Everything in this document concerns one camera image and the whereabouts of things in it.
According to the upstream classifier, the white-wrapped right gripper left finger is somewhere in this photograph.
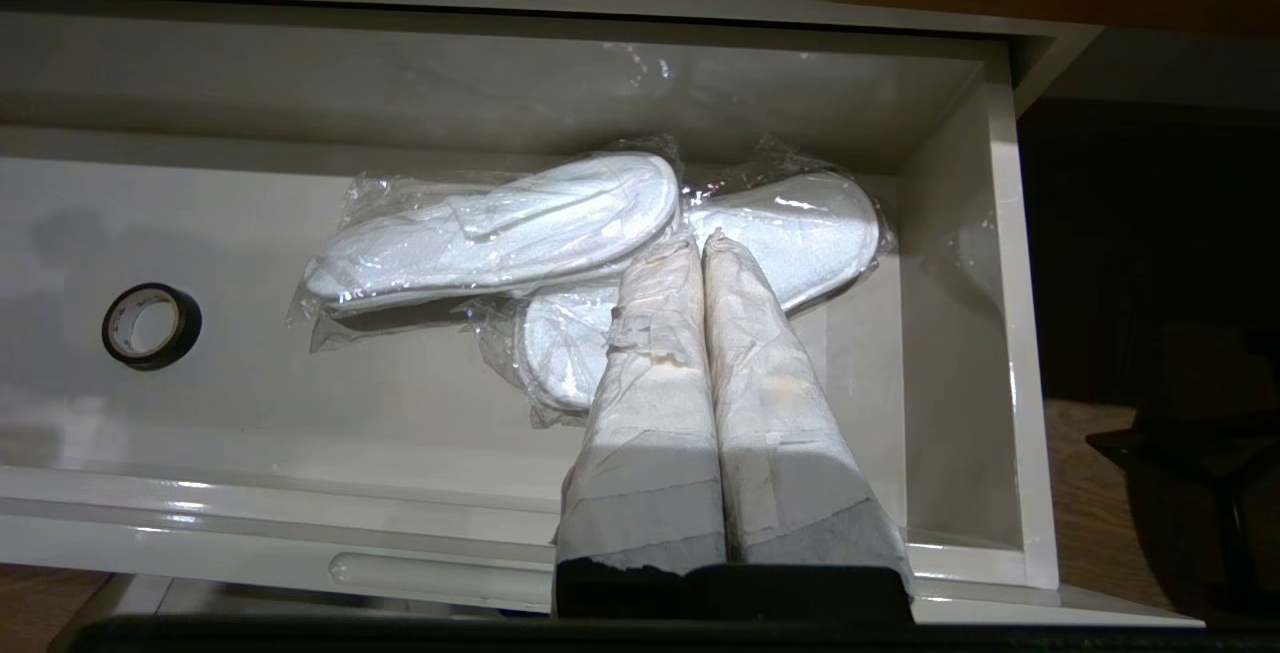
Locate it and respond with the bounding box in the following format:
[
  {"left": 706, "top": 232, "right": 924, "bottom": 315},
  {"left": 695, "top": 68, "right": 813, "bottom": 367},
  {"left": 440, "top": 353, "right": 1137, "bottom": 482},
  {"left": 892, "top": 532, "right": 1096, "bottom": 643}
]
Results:
[{"left": 553, "top": 231, "right": 728, "bottom": 619}]

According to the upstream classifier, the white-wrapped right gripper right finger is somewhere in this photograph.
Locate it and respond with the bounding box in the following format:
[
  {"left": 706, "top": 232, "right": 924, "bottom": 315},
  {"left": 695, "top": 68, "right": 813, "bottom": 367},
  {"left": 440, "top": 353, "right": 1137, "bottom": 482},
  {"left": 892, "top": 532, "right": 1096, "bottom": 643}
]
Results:
[{"left": 702, "top": 231, "right": 913, "bottom": 604}]

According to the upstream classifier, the white disposable slipper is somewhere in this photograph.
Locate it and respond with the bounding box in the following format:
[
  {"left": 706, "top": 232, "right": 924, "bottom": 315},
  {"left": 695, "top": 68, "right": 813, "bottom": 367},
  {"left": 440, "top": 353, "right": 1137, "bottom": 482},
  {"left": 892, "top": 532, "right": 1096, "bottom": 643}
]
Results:
[
  {"left": 320, "top": 268, "right": 641, "bottom": 319},
  {"left": 520, "top": 170, "right": 881, "bottom": 409},
  {"left": 515, "top": 308, "right": 591, "bottom": 414},
  {"left": 303, "top": 151, "right": 681, "bottom": 309}
]

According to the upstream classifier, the glossy white drawer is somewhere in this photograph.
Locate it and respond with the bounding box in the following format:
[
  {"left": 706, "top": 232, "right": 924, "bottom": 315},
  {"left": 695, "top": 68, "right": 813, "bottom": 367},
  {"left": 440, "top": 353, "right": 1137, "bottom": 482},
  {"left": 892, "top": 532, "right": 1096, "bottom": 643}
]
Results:
[{"left": 0, "top": 0, "right": 1201, "bottom": 629}]

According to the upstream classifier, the black metal stand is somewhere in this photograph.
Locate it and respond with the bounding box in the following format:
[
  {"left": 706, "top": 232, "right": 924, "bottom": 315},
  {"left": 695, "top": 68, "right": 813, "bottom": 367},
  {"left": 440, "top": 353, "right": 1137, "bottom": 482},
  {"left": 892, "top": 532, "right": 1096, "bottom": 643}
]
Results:
[{"left": 1085, "top": 413, "right": 1280, "bottom": 624}]

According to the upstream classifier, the black ring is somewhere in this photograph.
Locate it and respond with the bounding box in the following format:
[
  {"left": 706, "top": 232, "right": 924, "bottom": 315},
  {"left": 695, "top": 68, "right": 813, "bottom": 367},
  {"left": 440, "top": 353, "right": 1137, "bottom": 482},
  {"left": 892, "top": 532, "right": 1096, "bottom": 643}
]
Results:
[{"left": 101, "top": 282, "right": 203, "bottom": 371}]

